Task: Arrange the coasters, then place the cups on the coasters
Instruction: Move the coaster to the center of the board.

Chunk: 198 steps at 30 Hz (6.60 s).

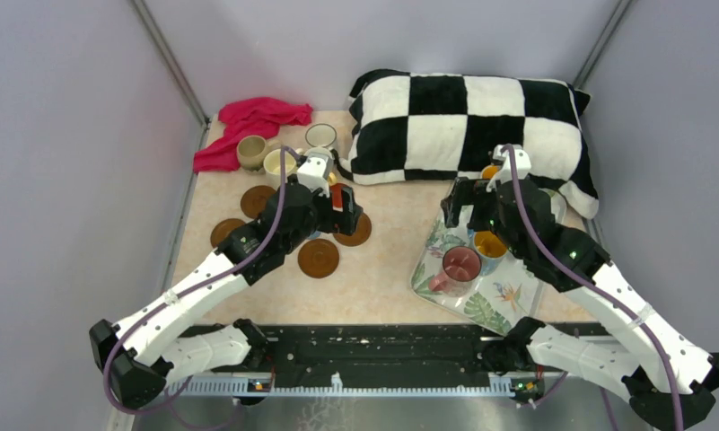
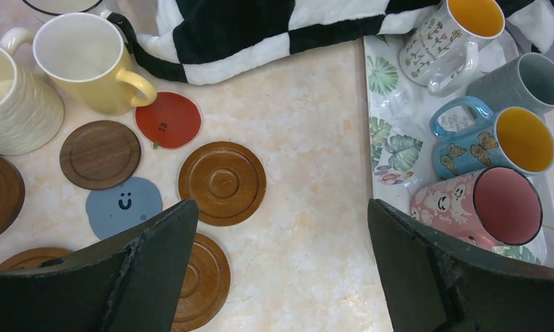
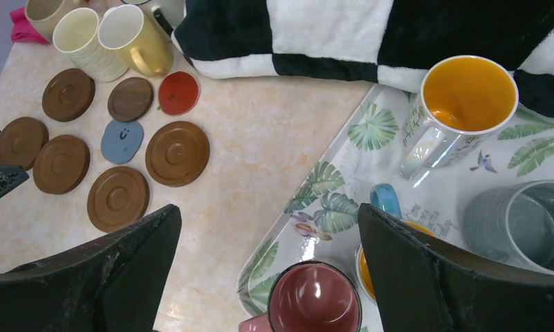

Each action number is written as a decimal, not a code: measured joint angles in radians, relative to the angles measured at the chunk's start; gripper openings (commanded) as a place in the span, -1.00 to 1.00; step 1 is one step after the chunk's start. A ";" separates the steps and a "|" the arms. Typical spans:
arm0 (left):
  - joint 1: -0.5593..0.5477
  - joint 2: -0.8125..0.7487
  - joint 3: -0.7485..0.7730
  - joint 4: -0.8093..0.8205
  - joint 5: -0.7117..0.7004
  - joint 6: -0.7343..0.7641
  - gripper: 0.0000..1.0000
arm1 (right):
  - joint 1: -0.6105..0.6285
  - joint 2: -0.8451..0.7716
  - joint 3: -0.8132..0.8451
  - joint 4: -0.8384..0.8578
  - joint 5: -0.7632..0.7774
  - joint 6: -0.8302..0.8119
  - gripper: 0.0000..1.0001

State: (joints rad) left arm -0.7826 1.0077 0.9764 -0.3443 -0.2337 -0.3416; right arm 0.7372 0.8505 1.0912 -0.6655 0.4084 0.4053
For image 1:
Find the white dark-rimmed mug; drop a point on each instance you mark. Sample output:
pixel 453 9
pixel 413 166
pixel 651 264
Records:
pixel 321 135

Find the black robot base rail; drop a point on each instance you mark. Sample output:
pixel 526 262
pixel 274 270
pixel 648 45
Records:
pixel 405 356

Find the orange cup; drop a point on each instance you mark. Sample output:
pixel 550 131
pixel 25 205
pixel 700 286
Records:
pixel 489 172

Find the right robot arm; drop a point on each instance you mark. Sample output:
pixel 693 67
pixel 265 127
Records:
pixel 668 381

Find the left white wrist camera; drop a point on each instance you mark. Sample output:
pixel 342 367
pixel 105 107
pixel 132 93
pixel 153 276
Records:
pixel 315 169

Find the red apple coaster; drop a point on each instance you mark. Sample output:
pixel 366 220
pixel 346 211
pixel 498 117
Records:
pixel 336 195

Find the dark walnut wooden coaster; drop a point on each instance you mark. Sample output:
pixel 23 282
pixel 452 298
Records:
pixel 254 200

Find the floral white tray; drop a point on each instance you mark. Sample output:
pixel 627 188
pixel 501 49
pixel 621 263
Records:
pixel 496 302

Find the crumpled pink cloth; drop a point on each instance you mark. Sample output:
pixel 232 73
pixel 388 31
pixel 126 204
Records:
pixel 261 116

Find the blue mug yellow inside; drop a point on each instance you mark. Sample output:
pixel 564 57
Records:
pixel 490 249

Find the beige ceramic mug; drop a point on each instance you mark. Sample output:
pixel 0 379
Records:
pixel 251 152

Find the pink mug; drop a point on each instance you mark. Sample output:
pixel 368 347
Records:
pixel 461 267

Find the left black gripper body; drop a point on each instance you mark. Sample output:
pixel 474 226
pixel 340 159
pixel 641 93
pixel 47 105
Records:
pixel 322 218

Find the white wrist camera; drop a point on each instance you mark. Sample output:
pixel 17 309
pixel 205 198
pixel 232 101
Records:
pixel 511 162
pixel 315 169

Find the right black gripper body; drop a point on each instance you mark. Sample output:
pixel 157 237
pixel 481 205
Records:
pixel 485 213

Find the black white checkered pillow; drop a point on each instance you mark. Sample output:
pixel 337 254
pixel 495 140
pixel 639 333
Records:
pixel 443 126

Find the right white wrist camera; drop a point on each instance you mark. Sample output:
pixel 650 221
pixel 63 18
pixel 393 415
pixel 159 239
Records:
pixel 511 162

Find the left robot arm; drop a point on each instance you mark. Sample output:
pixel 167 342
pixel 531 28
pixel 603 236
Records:
pixel 143 354

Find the brown wooden coaster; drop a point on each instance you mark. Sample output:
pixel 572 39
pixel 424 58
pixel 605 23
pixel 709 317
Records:
pixel 223 229

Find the cream ceramic mug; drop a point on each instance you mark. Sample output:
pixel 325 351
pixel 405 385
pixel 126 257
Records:
pixel 272 166

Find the amber wooden coaster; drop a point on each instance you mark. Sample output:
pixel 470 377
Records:
pixel 362 233
pixel 318 258

